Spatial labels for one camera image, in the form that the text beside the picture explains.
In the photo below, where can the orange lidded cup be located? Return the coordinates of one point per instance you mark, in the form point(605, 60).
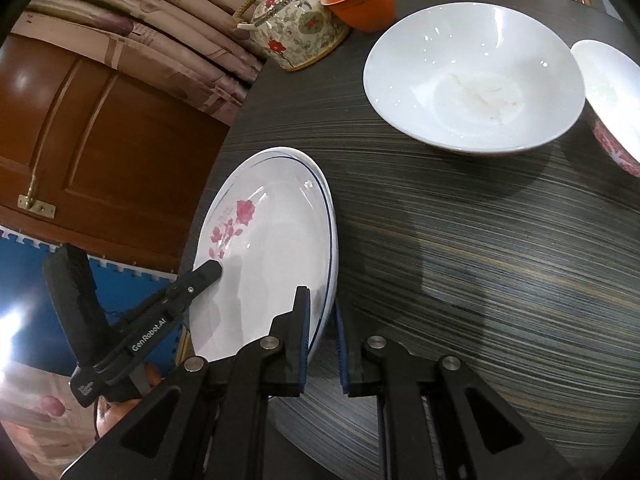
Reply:
point(362, 5)

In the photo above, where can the brown wooden door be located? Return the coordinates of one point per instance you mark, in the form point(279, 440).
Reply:
point(100, 150)

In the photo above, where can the blue foam mat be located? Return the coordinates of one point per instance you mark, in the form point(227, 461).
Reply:
point(30, 280)

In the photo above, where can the brass door latch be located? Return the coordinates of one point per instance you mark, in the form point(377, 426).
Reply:
point(34, 202)

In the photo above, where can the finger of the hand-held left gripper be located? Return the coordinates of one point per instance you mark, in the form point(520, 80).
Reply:
point(205, 273)

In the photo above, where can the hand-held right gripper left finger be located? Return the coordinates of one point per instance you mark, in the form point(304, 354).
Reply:
point(303, 365)

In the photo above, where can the floral ceramic teapot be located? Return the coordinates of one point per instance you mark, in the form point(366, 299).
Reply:
point(295, 25)

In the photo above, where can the beige floral cloth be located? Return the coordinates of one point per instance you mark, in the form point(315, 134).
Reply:
point(35, 410)

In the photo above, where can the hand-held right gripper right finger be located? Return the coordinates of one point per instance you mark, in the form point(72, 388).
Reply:
point(343, 360)

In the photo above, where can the large white bowl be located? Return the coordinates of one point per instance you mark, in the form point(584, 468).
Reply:
point(475, 80)

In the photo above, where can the beige floral curtain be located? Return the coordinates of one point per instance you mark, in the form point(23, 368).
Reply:
point(150, 25)

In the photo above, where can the small bowl with red pattern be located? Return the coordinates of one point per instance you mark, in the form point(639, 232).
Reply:
point(610, 85)

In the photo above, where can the person's left hand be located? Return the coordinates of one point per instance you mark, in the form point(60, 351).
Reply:
point(112, 417)

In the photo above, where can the white plate with rose print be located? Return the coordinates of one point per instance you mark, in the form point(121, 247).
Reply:
point(270, 260)

